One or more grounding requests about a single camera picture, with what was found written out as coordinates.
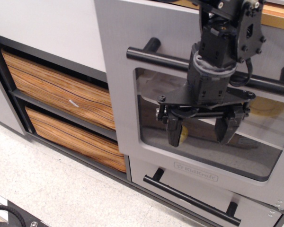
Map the upper wood-grain fabric bin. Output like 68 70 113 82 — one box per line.
1 49 115 131

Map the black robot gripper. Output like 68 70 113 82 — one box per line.
156 59 256 147

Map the yellow toy lemon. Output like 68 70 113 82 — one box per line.
179 125 189 144

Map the black braided cable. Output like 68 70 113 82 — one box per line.
0 204 27 227

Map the grey lower drawer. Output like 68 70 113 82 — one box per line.
130 158 283 227

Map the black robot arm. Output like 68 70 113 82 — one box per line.
157 0 266 147

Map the black oven door handle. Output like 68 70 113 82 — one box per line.
126 37 284 96

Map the grey oven rack tray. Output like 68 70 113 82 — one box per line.
140 89 284 149

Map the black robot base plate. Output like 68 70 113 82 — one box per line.
7 201 49 227

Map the grey toy oven door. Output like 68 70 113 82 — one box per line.
95 0 284 210

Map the lower wood-grain fabric bin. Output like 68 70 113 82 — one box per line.
25 107 126 173

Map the grey toy kitchen cabinet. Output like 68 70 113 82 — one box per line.
0 0 284 227

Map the yellow round toy plate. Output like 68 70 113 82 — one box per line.
250 96 284 117

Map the black drawer handle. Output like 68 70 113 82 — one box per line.
143 168 241 227

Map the wood-grain fabric bin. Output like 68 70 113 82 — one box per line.
25 107 126 173
1 49 115 131

